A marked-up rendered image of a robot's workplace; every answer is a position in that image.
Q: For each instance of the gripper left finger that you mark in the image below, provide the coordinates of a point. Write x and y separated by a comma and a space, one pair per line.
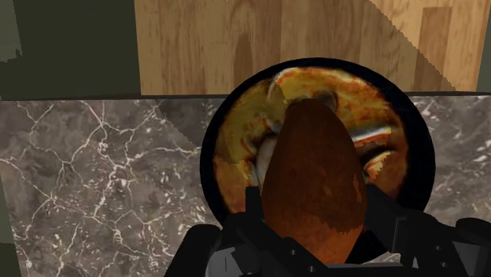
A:
245, 245

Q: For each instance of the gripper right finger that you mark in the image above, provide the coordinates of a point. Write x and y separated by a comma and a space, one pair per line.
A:
414, 238

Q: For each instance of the brown egg-shaped fruit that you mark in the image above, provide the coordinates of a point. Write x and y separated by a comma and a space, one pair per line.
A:
312, 180

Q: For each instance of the black bowl with yellow inside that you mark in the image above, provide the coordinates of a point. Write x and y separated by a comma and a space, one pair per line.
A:
245, 130

